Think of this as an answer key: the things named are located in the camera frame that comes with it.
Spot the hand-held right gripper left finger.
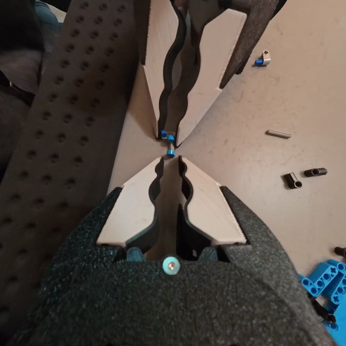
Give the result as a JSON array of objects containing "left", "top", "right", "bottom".
[{"left": 96, "top": 156, "right": 165, "bottom": 254}]

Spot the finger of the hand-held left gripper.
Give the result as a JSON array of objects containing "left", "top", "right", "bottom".
[
  {"left": 175, "top": 8, "right": 248, "bottom": 148},
  {"left": 143, "top": 0, "right": 187, "bottom": 139}
]

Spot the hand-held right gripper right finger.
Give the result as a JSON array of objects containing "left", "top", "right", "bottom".
[{"left": 177, "top": 156, "right": 248, "bottom": 260}]

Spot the grey desk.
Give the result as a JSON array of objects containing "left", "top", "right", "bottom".
[{"left": 107, "top": 0, "right": 346, "bottom": 298}]

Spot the dark perforated panel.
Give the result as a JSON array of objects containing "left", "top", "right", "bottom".
[{"left": 0, "top": 0, "right": 152, "bottom": 346}]

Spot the blue angled beam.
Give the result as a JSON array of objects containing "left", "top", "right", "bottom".
[{"left": 302, "top": 263, "right": 338, "bottom": 296}]

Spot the person's dark hoodie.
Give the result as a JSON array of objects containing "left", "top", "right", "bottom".
[{"left": 0, "top": 0, "right": 66, "bottom": 176}]

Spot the pile of building pieces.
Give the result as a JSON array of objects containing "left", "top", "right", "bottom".
[{"left": 299, "top": 246, "right": 346, "bottom": 334}]

